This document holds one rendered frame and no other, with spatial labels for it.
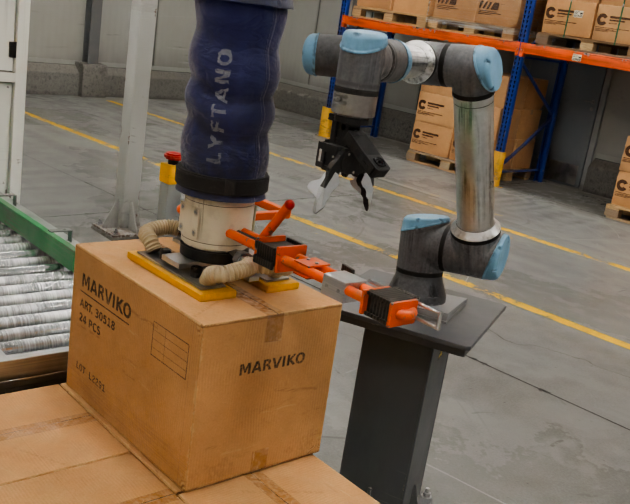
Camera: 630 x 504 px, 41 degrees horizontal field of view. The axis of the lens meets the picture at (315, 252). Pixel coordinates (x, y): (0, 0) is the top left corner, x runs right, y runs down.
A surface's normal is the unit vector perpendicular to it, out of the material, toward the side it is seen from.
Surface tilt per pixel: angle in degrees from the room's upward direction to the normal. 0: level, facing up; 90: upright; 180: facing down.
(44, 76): 90
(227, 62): 78
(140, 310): 90
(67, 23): 90
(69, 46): 90
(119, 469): 0
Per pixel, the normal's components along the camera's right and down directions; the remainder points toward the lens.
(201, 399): 0.65, 0.29
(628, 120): -0.70, 0.10
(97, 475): 0.14, -0.95
